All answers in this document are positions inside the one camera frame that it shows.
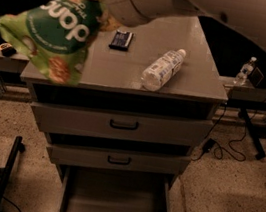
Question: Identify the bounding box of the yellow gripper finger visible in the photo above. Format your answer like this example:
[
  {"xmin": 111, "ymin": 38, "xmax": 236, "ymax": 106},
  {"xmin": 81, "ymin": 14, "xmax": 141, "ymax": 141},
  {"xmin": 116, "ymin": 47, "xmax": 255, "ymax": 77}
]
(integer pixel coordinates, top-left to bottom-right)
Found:
[{"xmin": 99, "ymin": 11, "xmax": 121, "ymax": 32}]

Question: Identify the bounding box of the green rice chip bag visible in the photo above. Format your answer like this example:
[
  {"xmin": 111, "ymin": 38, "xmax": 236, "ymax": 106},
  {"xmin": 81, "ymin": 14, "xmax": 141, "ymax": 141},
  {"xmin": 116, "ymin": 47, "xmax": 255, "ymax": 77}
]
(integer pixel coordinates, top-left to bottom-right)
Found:
[{"xmin": 0, "ymin": 0, "xmax": 103, "ymax": 86}]

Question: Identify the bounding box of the grey drawer cabinet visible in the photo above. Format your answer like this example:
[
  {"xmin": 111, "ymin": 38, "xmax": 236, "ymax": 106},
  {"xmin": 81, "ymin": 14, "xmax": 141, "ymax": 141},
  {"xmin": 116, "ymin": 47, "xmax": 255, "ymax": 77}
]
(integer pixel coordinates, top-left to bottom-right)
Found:
[{"xmin": 21, "ymin": 17, "xmax": 228, "ymax": 201}]

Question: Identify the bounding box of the grey top drawer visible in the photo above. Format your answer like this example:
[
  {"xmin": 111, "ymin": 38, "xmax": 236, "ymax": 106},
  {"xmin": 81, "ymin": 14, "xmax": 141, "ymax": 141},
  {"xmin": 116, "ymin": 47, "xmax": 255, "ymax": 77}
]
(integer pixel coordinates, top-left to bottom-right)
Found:
[{"xmin": 31, "ymin": 102, "xmax": 213, "ymax": 147}]

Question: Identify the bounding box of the grey drawer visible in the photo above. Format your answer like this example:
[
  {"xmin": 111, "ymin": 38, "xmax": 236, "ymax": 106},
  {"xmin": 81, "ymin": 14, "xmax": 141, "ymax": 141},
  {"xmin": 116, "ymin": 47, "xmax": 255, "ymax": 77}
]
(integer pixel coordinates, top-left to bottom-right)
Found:
[
  {"xmin": 57, "ymin": 167, "xmax": 171, "ymax": 212},
  {"xmin": 31, "ymin": 102, "xmax": 213, "ymax": 147},
  {"xmin": 47, "ymin": 144, "xmax": 191, "ymax": 175}
]

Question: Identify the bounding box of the grey middle drawer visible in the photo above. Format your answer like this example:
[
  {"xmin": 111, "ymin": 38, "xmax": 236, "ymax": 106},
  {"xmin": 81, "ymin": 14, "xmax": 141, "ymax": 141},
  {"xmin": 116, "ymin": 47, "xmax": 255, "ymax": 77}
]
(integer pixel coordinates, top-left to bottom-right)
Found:
[{"xmin": 47, "ymin": 144, "xmax": 191, "ymax": 175}]

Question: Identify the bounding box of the grey bottom drawer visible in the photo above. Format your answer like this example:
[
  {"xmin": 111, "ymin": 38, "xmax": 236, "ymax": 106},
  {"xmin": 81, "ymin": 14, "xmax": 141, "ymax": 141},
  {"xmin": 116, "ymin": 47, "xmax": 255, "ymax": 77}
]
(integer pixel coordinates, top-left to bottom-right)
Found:
[{"xmin": 57, "ymin": 167, "xmax": 171, "ymax": 212}]

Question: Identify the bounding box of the dark chocolate bar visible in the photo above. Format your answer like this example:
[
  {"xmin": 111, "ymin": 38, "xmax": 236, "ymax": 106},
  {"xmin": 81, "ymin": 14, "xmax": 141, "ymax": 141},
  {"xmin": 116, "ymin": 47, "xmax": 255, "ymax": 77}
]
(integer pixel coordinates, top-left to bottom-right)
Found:
[{"xmin": 108, "ymin": 31, "xmax": 134, "ymax": 51}]

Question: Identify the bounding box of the clear plastic water bottle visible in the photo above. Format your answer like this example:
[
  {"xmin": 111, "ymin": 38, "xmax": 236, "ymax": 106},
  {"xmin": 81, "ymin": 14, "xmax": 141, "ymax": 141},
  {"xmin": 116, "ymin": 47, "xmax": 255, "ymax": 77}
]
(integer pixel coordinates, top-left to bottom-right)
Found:
[{"xmin": 141, "ymin": 49, "xmax": 187, "ymax": 91}]

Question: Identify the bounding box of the black yellow tape measure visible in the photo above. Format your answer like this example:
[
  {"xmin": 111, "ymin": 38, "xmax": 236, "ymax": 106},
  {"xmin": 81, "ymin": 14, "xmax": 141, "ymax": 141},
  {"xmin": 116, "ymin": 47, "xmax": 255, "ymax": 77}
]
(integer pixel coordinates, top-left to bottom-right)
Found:
[{"xmin": 0, "ymin": 42, "xmax": 16, "ymax": 57}]

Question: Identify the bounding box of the small background water bottle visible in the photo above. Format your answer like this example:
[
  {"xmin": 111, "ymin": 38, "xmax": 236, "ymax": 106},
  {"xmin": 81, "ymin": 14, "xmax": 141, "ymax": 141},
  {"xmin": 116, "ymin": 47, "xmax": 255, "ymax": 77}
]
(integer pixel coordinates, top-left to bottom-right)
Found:
[{"xmin": 233, "ymin": 56, "xmax": 256, "ymax": 86}]

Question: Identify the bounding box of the black box on ledge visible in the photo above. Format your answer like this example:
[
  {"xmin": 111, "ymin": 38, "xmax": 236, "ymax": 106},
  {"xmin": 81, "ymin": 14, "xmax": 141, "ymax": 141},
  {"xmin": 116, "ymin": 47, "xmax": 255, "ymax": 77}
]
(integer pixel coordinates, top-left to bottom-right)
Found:
[{"xmin": 249, "ymin": 67, "xmax": 266, "ymax": 88}]

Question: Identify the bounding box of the black table leg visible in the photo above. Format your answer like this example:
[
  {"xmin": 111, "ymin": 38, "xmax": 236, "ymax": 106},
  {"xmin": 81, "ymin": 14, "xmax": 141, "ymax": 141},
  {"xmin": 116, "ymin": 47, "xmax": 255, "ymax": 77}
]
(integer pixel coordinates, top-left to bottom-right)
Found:
[{"xmin": 239, "ymin": 108, "xmax": 266, "ymax": 160}]

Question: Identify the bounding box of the black power adapter with cable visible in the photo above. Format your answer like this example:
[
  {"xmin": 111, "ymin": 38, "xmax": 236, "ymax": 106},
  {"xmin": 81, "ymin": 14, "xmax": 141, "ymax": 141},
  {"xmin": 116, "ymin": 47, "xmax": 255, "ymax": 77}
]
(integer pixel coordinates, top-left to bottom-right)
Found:
[{"xmin": 191, "ymin": 69, "xmax": 266, "ymax": 174}]

